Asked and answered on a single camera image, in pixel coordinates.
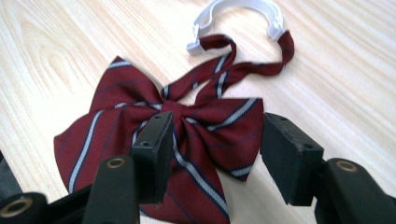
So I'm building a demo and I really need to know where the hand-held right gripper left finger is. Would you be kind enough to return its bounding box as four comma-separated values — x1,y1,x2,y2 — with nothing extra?
130,111,175,205

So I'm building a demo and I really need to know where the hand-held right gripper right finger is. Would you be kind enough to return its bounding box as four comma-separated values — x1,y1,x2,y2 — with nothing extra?
260,112,325,207

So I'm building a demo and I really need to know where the maroon striped bow tie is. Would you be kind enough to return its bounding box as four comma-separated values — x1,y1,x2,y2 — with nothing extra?
53,0,295,224

